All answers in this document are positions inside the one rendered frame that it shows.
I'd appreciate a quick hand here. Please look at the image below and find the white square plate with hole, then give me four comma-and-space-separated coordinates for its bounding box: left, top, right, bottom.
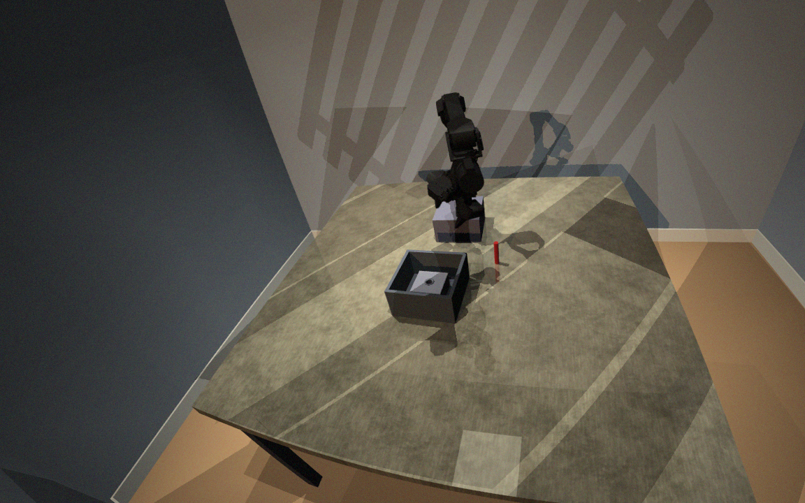
410, 271, 450, 295

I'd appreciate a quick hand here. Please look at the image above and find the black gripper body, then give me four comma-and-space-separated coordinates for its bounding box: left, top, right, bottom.
426, 169, 484, 220

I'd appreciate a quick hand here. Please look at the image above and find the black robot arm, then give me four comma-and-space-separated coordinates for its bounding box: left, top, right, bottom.
428, 92, 484, 212

